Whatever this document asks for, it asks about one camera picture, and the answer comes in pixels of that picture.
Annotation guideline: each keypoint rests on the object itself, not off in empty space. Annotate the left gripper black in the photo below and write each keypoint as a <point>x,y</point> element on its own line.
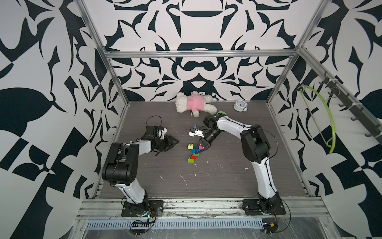
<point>169,143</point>

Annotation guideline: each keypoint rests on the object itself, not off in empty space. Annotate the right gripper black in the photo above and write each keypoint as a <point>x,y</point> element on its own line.
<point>204,143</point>

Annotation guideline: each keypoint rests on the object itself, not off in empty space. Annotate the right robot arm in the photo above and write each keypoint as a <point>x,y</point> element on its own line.
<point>255,147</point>

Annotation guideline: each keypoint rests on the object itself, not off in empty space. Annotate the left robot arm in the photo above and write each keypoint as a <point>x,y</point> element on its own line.
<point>121,168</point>

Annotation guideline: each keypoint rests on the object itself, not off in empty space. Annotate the white teddy bear pink shirt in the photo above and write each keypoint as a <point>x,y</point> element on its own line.
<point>195,103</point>

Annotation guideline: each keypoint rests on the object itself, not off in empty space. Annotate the white alarm clock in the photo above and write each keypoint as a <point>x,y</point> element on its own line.
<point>240,106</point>

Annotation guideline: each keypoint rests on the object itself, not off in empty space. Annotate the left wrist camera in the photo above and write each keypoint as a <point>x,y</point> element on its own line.
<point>154,132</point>

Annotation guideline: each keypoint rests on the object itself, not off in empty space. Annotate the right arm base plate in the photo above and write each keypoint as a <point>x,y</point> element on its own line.
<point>264,207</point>

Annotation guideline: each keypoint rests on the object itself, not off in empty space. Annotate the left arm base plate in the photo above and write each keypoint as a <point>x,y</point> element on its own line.
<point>146,208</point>

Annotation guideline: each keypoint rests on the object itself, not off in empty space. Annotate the aluminium frame rail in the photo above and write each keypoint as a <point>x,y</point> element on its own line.
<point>199,53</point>

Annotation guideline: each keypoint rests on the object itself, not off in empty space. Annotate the black wall hook rail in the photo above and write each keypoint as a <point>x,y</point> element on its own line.
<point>349,102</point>

